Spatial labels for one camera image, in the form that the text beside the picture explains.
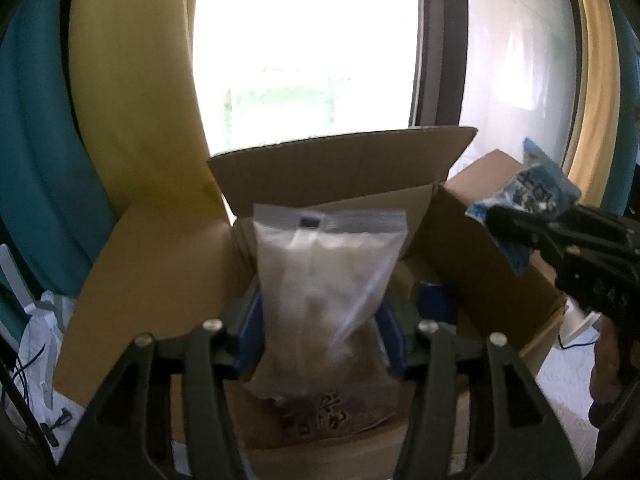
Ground white small appliance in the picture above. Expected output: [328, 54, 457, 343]
[556, 307, 601, 349]

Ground light blue snack bag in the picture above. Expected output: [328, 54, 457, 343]
[464, 138, 583, 276]

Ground brown cardboard box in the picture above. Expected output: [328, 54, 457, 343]
[54, 127, 582, 479]

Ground clear zip snack bag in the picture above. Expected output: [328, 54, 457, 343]
[248, 205, 408, 399]

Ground white tablecloth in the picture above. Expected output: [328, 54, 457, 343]
[14, 292, 85, 463]

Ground yellow curtain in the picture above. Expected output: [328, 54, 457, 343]
[563, 0, 620, 206]
[68, 0, 227, 219]

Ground white wifi router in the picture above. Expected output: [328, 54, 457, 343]
[0, 244, 35, 314]

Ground person's right hand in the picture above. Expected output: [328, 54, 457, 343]
[589, 315, 623, 404]

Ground teal curtain left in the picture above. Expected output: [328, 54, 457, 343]
[0, 0, 122, 302]

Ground purple snack packet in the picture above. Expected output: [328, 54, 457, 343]
[273, 385, 400, 444]

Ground black cable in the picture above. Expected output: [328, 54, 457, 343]
[0, 339, 72, 449]

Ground yellow curtain right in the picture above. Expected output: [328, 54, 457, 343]
[563, 0, 620, 206]

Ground yellow curtain left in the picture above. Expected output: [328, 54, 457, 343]
[68, 0, 227, 219]

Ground dark window frame post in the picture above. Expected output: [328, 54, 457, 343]
[409, 0, 469, 127]

